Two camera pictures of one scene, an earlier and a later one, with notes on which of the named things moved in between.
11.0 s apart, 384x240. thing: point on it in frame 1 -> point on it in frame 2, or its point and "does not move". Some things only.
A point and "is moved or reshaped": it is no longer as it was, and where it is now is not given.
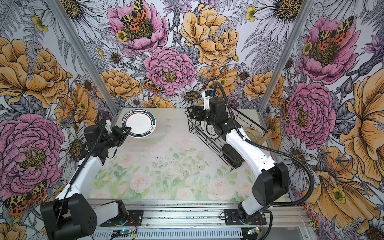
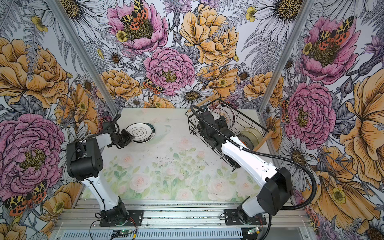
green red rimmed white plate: x=142 y=123 is moved or reshaped
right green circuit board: x=255 y=229 does not move
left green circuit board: x=121 y=233 does not move
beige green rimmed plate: x=254 y=134 does not move
